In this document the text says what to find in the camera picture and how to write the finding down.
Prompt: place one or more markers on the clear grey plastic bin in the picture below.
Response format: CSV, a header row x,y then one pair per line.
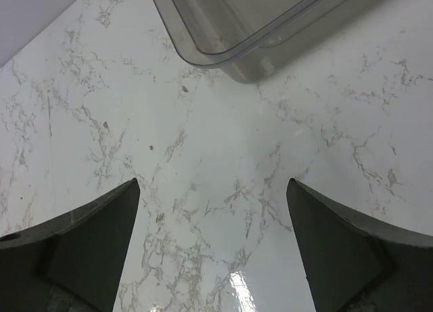
x,y
250,40

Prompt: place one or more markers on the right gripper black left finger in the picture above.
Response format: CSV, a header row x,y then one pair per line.
x,y
72,262

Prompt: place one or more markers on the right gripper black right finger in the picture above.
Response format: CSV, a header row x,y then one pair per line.
x,y
354,262

